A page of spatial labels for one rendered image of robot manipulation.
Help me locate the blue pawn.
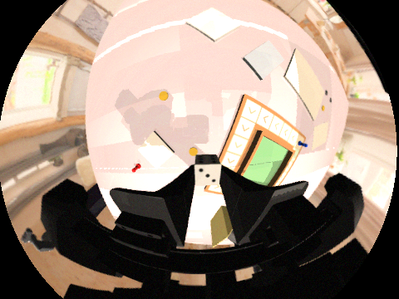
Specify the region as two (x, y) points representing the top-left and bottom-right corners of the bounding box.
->
(298, 140), (308, 147)

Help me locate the white die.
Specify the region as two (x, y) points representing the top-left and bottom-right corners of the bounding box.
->
(194, 154), (220, 185)

